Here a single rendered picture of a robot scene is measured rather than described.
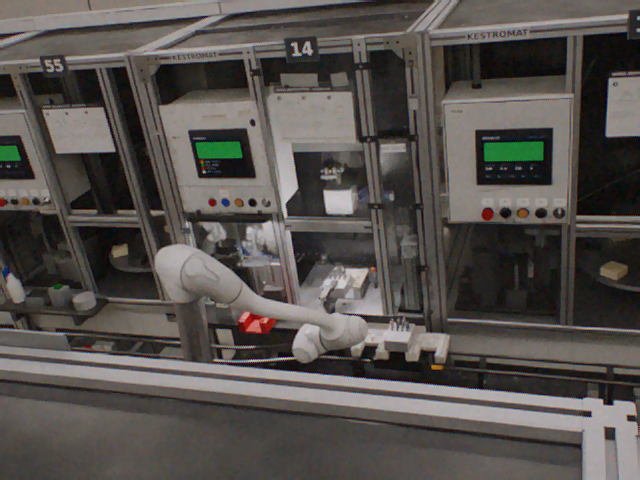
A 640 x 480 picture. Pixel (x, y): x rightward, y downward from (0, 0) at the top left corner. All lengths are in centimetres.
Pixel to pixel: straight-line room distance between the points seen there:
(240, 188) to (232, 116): 30
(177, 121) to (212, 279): 86
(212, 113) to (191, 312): 80
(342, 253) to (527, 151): 119
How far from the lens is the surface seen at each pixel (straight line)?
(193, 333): 243
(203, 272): 217
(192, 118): 281
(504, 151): 247
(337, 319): 249
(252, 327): 296
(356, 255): 331
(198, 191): 293
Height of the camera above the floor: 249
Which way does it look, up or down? 27 degrees down
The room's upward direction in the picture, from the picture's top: 8 degrees counter-clockwise
